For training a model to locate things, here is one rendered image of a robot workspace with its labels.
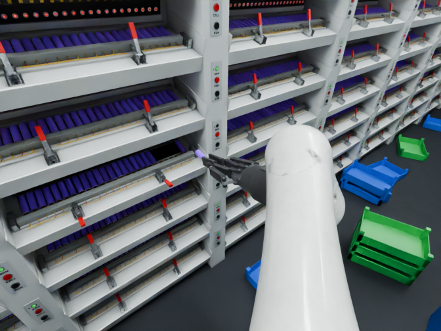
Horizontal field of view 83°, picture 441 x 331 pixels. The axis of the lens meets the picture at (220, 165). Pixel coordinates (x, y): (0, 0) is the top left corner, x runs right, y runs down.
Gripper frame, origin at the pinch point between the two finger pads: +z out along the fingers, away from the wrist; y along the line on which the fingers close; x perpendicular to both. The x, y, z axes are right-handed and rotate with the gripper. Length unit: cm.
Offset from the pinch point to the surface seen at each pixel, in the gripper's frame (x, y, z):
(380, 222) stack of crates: 68, -92, -16
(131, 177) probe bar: 3.3, 19.9, 19.6
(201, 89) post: -19.9, -6.7, 10.2
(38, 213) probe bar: 3, 46, 20
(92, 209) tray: 7.4, 33.8, 17.6
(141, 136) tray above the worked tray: -10.8, 15.4, 11.7
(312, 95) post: -3, -77, 18
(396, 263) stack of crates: 77, -77, -30
